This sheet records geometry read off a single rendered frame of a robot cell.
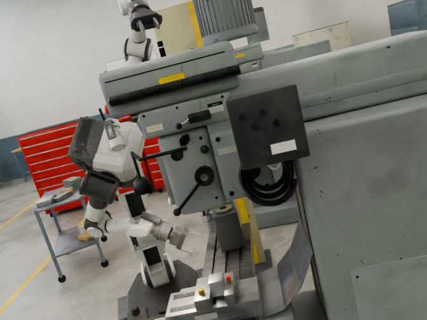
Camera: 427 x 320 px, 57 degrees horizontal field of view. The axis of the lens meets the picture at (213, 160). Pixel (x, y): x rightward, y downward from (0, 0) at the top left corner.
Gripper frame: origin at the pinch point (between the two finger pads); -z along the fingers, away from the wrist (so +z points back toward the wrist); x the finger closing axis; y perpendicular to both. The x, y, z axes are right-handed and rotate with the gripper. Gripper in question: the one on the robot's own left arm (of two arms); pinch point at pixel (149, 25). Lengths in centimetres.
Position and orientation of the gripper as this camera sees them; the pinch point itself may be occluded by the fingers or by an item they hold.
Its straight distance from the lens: 161.6
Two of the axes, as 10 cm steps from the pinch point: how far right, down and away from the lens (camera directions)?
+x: -9.2, 3.0, -2.4
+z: -3.8, -6.1, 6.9
